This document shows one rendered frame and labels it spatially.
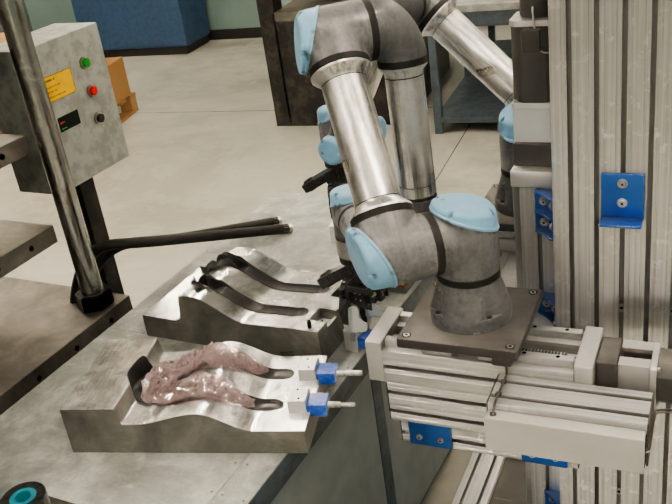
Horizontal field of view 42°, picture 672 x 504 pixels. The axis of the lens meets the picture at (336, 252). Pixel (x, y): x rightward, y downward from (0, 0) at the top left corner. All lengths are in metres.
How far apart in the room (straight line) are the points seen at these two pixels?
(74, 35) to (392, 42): 1.15
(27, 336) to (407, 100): 1.25
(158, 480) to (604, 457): 0.83
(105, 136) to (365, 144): 1.23
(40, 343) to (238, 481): 0.86
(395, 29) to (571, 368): 0.69
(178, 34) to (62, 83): 6.39
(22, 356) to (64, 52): 0.81
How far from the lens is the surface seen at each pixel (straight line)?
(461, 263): 1.55
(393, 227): 1.51
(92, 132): 2.61
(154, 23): 8.99
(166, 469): 1.82
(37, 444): 2.01
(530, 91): 1.69
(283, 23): 6.02
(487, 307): 1.61
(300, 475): 1.97
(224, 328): 2.10
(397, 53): 1.68
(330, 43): 1.62
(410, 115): 1.72
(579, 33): 1.56
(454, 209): 1.54
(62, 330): 2.45
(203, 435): 1.80
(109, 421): 1.86
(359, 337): 2.01
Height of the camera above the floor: 1.90
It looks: 26 degrees down
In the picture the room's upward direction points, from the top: 8 degrees counter-clockwise
